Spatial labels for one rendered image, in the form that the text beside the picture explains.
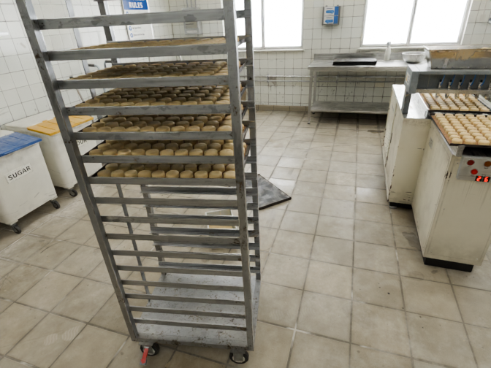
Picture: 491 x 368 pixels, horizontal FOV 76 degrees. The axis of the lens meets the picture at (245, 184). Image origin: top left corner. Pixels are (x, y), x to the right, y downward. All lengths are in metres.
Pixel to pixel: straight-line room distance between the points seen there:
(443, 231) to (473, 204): 0.25
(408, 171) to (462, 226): 0.73
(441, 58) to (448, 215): 1.11
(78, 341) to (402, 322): 1.85
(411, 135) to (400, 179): 0.39
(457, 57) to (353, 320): 1.89
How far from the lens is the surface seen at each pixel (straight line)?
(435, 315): 2.26
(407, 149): 2.82
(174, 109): 1.09
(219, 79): 1.03
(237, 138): 1.04
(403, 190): 2.98
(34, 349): 2.30
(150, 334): 1.87
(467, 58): 2.76
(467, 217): 2.34
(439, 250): 2.47
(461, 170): 2.14
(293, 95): 5.91
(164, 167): 1.30
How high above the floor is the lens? 1.58
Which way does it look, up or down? 28 degrees down
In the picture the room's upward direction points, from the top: 3 degrees counter-clockwise
